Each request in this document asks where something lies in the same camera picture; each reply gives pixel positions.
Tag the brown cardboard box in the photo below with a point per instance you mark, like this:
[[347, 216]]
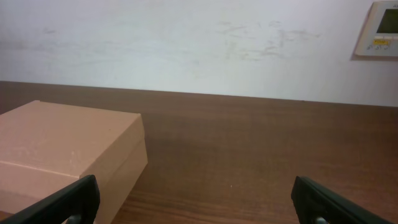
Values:
[[47, 146]]

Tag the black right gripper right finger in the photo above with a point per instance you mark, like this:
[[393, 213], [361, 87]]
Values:
[[315, 203]]

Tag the white wall thermostat panel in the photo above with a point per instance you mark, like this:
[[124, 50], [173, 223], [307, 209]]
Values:
[[379, 34]]

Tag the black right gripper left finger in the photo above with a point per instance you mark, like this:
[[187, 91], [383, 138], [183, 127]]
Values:
[[75, 203]]

